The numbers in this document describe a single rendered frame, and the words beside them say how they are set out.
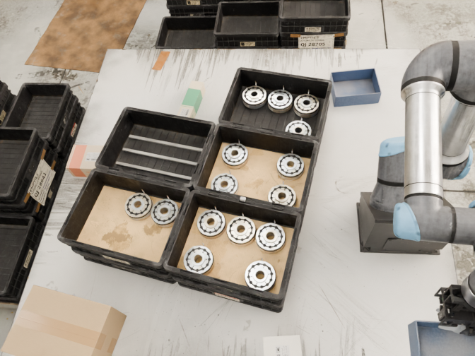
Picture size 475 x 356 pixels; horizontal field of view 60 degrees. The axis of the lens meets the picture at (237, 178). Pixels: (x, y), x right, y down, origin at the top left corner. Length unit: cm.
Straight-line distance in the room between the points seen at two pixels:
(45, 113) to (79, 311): 150
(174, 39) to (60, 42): 111
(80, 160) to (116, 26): 198
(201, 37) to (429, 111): 217
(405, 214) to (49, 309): 117
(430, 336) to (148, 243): 94
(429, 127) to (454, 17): 269
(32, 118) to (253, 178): 158
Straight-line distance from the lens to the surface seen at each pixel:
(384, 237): 150
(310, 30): 258
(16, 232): 250
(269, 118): 173
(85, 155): 189
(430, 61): 106
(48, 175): 245
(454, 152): 135
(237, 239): 144
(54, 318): 155
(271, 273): 140
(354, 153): 181
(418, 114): 100
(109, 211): 164
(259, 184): 156
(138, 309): 162
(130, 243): 156
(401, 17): 354
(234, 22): 286
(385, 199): 142
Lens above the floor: 220
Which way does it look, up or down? 60 degrees down
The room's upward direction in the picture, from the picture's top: 11 degrees counter-clockwise
